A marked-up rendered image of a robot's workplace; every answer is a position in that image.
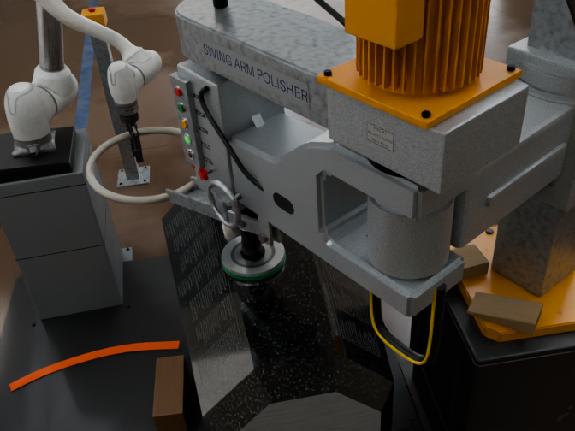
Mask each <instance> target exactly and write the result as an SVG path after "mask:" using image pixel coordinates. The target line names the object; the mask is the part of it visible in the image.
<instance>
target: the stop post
mask: <svg viewBox="0 0 575 431"><path fill-rule="evenodd" d="M81 15H82V16H84V17H86V18H87V19H89V20H92V21H95V22H97V23H98V24H100V25H102V26H104V27H106V25H107V20H108V19H107V15H106V12H105V8H104V7H97V8H95V10H94V11H89V10H88V9H82V12H81ZM90 38H91V41H92V48H93V51H94V55H95V58H96V62H97V65H98V71H99V74H100V78H101V81H102V85H103V89H104V94H105V97H106V101H107V104H108V108H109V112H110V117H111V120H112V124H113V128H114V131H115V135H119V134H121V133H125V132H127V128H126V125H125V124H124V123H122V122H121V119H120V116H119V115H118V113H117V111H116V105H115V101H114V98H113V97H112V96H111V94H110V89H109V84H108V67H109V65H110V64H111V63H112V62H113V58H112V55H111V51H110V44H108V43H106V42H104V41H102V40H100V39H97V38H94V37H92V36H90ZM118 147H119V151H120V154H121V158H122V164H123V167H124V169H119V172H118V180H117V188H120V187H127V186H139V185H145V184H149V181H150V166H144V167H139V165H138V163H137V162H136V158H135V157H133V153H132V148H131V145H130V139H126V140H123V141H122V142H120V143H118Z"/></svg>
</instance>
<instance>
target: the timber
mask: <svg viewBox="0 0 575 431"><path fill-rule="evenodd" d="M152 417H153V420H154V423H155V426H156V429H157V431H187V418H188V369H187V363H186V359H185V356H184V355H181V356H174V357H161V358H157V363H156V376H155V388H154V401H153V414H152Z"/></svg>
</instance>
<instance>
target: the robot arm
mask: <svg viewBox="0 0 575 431"><path fill-rule="evenodd" d="M34 1H36V15H37V28H38V41H39V65H38V66H37V67H36V68H35V69H34V75H33V81H32V83H29V82H19V83H15V84H13V85H12V86H10V87H9V89H8V90H7V91H6V93H5V97H4V108H5V113H6V117H7V120H8V124H9V128H10V130H11V132H12V134H13V139H14V142H15V143H14V150H13V152H12V157H18V156H25V155H31V157H36V156H37V155H38V153H42V152H48V151H56V146H55V136H56V130H50V126H49V124H50V122H51V120H52V119H53V117H54V116H55V115H57V114H59V113H60V112H62V111H63V110H64V109H66V108H67V107H68V106H69V105H70V104H71V103H72V102H73V101H74V100H75V98H76V96H77V93H78V89H79V87H78V82H77V79H76V78H75V77H74V76H73V75H72V74H71V71H70V69H69V68H68V67H67V66H66V65H65V64H64V55H63V35H62V24H64V25H66V26H68V27H71V28H73V29H74V30H77V31H79V32H83V33H84V34H87V35H89V36H92V37H94V38H97V39H100V40H102V41H104V42H106V43H108V44H111V45H113V46H114V47H115V48H117V49H118V50H119V52H120V53H121V55H122V61H115V62H112V63H111V64H110V65H109V67H108V84H109V89H110V94H111V96H112V97H113V98H114V101H115V105H116V111H117V113H118V115H119V116H120V119H121V122H122V123H124V124H125V125H126V128H127V131H128V132H129V134H130V136H131V137H132V138H130V145H131V148H132V153H133V157H135V158H136V162H137V163H139V162H143V161H144V159H143V155H142V148H141V143H140V139H139V131H138V130H137V124H135V122H136V121H137V120H138V119H139V114H138V111H139V105H138V99H137V94H138V92H139V90H140V88H141V87H142V86H144V85H146V84H148V83H149V82H150V81H151V80H153V79H154V78H155V76H156V75H157V74H158V72H159V71H160V69H161V67H162V60H161V57H160V55H158V53H156V51H153V50H144V49H142V48H141V47H136V46H134V45H133V44H131V43H130V42H129V41H128V40H127V39H126V38H124V37H123V36H122V35H121V34H119V33H117V32H115V31H113V30H111V29H109V28H108V27H104V26H102V25H100V24H98V23H97V22H95V21H92V20H89V19H87V18H86V17H84V16H82V15H79V14H77V13H75V12H74V11H73V10H72V9H70V8H69V7H68V6H67V5H66V4H65V3H64V2H63V1H62V0H34Z"/></svg>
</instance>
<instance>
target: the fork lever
mask: <svg viewBox="0 0 575 431"><path fill-rule="evenodd" d="M190 179H191V181H192V182H193V184H194V185H195V188H194V189H193V190H191V191H190V192H188V193H186V194H183V193H180V192H176V191H173V190H170V189H168V188H167V189H165V191H166V193H167V194H168V195H169V201H170V202H171V203H174V204H178V205H180V206H183V207H185V208H188V209H190V210H194V211H196V212H199V213H201V214H203V215H206V216H209V217H212V218H215V219H217V220H219V219H218V218H217V216H216V214H215V213H214V211H213V209H212V208H211V206H210V202H209V199H208V196H207V193H206V192H205V191H203V190H202V189H200V188H199V184H198V180H197V178H196V177H193V176H192V177H190ZM228 218H229V220H230V221H231V222H234V219H235V216H234V212H233V211H232V210H229V211H228ZM219 221H220V220H219ZM238 227H239V228H241V229H244V230H246V231H248V232H251V233H255V234H257V235H258V238H259V240H260V241H261V242H262V243H263V244H264V243H266V242H267V238H266V236H265V235H264V234H263V233H259V226H258V220H257V219H254V218H251V217H250V216H247V215H242V214H241V222H240V225H239V226H238ZM281 232H282V231H281V230H280V229H278V228H277V227H275V226H274V225H272V233H273V241H275V242H278V243H281V242H283V241H282V236H281Z"/></svg>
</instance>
